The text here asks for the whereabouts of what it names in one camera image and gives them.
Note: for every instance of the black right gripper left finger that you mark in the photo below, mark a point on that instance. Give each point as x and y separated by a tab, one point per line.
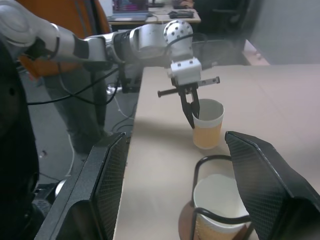
100	180

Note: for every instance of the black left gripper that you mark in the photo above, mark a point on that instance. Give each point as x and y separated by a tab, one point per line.
185	88

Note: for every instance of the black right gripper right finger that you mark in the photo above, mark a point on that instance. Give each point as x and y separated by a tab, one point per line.
270	190

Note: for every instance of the orange and white paper cup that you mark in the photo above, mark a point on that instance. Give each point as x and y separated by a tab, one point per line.
207	132
215	197

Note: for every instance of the black mesh waste bin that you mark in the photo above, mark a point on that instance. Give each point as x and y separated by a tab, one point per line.
215	50

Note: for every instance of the person in orange top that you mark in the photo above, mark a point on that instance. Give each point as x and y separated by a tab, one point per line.
75	117

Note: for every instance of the wooden office desk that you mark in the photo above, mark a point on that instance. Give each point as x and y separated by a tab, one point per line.
162	20

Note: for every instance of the black robot torso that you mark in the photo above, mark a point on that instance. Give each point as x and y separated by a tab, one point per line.
15	150

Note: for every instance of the black keyboard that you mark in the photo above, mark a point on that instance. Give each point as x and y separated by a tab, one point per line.
181	13

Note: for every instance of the black office chair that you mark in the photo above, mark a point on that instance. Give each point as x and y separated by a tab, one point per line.
232	11

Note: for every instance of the open laptop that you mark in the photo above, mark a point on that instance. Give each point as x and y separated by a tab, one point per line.
130	11

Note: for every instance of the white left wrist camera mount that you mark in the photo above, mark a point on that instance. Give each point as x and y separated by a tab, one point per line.
186	70

